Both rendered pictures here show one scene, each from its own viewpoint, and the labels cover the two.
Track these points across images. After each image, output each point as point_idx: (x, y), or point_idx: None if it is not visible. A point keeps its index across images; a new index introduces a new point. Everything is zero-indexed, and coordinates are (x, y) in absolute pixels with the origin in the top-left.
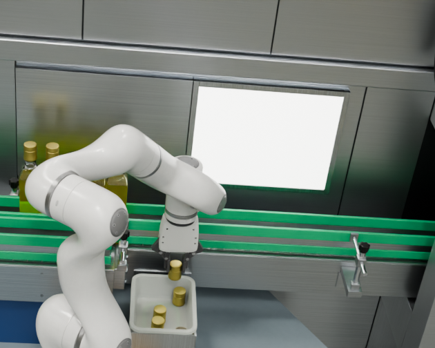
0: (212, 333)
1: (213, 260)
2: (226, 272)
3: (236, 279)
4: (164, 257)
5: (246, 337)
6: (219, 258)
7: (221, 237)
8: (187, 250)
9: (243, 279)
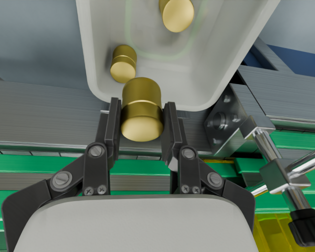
0: (79, 41)
1: (55, 131)
2: (34, 109)
3: (17, 96)
4: (197, 161)
5: (30, 27)
6: (38, 135)
7: (28, 182)
8: (89, 218)
9: (3, 95)
